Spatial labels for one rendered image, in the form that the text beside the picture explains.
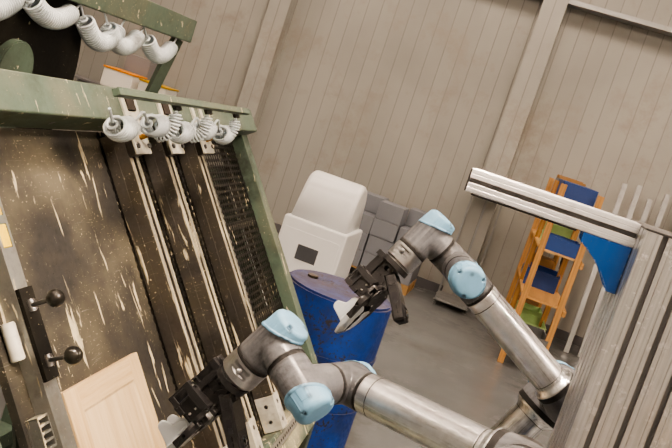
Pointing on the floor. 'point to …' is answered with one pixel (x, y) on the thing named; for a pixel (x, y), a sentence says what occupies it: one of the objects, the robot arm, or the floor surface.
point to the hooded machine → (324, 225)
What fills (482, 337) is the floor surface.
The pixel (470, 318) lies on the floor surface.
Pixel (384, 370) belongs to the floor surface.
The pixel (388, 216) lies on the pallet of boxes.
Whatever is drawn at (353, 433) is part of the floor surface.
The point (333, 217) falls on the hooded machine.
